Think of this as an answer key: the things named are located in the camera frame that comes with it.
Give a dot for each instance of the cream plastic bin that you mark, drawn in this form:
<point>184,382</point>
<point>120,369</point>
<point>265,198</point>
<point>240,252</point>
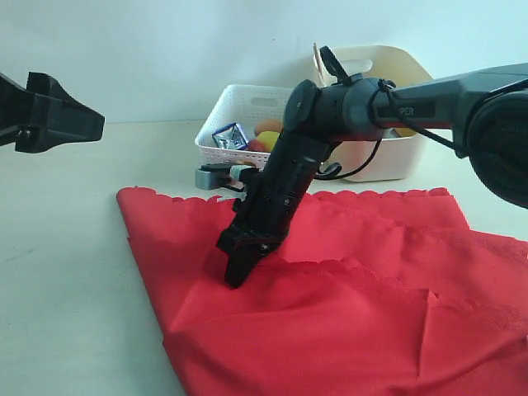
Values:
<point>400,149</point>

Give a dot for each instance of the blue white snack packet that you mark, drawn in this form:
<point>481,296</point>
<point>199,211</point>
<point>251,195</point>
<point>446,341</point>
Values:
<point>231,137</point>

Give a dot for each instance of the second arm gripper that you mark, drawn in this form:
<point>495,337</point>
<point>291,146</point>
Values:
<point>44,115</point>

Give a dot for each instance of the wooden chopstick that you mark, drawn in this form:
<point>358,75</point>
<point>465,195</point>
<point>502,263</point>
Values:
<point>318,64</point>

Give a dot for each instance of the brown egg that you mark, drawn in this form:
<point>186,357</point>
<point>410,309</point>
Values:
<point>268,125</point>

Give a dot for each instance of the red sausage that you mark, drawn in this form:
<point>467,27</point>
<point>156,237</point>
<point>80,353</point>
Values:
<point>255,145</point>

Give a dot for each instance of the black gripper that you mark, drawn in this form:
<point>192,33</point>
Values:
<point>263,219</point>

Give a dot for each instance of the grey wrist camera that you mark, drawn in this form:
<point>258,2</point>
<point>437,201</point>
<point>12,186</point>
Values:
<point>229,176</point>

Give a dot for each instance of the yellow lemon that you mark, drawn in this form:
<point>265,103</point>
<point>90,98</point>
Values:
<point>267,139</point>

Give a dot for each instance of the white perforated plastic basket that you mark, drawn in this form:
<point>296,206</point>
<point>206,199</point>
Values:
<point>246,105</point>

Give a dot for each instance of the red scalloped cloth mat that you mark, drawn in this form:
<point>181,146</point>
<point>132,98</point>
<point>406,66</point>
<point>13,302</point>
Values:
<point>371,294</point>

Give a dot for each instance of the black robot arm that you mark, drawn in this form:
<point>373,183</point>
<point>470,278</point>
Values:
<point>485,110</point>

